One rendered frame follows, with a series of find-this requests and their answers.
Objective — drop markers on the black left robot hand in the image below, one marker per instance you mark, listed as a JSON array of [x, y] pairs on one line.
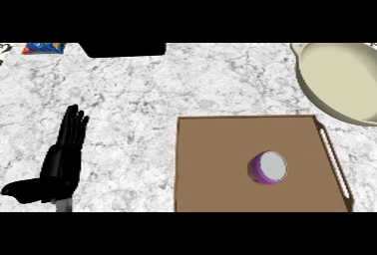
[[63, 159]]

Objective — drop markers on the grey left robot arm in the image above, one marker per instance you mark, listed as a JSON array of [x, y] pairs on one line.
[[64, 205]]

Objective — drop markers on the brown wooden tray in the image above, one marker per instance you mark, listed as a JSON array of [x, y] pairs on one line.
[[255, 159]]

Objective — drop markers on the purple can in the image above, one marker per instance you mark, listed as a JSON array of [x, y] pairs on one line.
[[270, 168]]

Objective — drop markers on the cream pot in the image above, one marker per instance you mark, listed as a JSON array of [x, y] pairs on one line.
[[344, 79]]

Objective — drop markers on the blue and orange packet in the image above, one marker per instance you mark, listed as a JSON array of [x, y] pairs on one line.
[[44, 48]]

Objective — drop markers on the dark curled object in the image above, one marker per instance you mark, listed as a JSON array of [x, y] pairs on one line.
[[4, 50]]

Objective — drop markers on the black appliance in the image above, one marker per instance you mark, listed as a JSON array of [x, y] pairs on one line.
[[125, 49]]

